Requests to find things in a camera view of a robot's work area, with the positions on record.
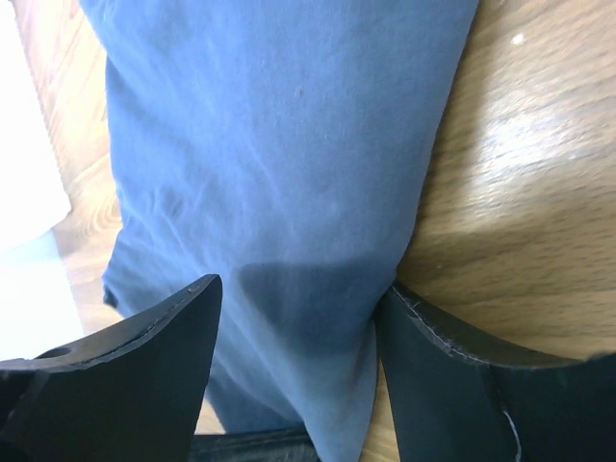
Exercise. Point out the blue printed tank top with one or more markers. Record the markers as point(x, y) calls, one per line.
point(283, 146)

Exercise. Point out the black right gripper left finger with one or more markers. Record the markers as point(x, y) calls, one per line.
point(129, 392)

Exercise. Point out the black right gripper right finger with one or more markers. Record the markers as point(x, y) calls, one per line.
point(458, 393)

